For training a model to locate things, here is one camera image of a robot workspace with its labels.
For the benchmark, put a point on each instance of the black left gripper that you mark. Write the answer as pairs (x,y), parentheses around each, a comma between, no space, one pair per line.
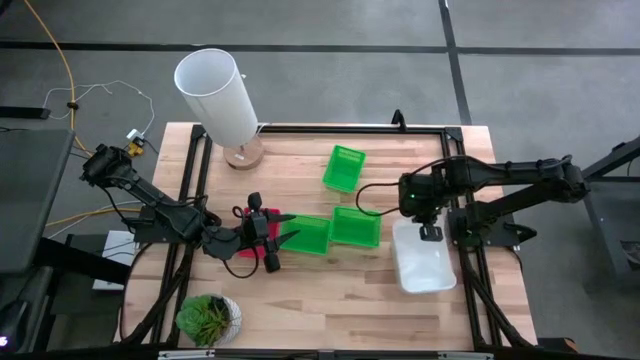
(257,230)

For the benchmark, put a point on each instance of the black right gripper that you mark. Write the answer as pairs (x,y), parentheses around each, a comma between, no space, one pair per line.
(422,195)

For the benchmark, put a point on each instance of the red plastic basket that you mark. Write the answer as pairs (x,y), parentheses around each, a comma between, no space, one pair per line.
(274,231)
(246,254)

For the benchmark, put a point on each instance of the green plastic basket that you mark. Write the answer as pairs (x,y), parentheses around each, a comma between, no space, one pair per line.
(344,170)
(310,240)
(355,227)

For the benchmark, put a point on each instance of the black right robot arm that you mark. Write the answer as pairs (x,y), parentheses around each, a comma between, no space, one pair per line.
(500,172)

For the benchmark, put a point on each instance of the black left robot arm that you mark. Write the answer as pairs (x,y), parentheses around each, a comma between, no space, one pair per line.
(165,212)

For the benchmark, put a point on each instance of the white plastic bin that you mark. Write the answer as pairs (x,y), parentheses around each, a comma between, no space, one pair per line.
(425,270)

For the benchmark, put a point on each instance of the potted green succulent plant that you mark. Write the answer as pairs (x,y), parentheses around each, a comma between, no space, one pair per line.
(205,320)

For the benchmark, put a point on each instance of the grey metal bar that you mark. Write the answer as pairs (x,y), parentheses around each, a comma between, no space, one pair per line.
(325,355)

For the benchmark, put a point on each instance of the white shade table lamp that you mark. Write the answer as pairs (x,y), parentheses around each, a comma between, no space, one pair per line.
(220,95)

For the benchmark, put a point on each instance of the white floor box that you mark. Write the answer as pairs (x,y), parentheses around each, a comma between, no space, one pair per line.
(117,260)

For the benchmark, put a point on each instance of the white plug adapter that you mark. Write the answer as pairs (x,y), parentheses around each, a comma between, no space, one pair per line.
(135,134)

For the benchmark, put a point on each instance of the black side stand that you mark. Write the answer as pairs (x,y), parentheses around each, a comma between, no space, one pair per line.
(607,210)

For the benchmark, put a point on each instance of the black power strip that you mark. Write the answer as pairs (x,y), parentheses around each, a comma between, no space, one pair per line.
(22,112)

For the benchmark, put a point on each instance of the black frame clamp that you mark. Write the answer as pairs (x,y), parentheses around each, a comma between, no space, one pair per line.
(398,119)

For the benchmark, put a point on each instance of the black metal table frame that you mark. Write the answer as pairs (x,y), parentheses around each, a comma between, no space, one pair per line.
(350,129)

